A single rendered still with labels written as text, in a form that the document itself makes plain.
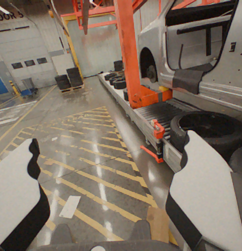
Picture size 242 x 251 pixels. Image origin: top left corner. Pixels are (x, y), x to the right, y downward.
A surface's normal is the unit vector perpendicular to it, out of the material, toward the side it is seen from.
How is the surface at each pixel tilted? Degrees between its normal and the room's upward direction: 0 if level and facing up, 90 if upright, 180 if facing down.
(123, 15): 90
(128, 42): 90
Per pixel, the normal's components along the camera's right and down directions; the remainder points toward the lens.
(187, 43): 0.23, 0.40
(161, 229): -0.18, -0.85
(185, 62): 0.07, -0.18
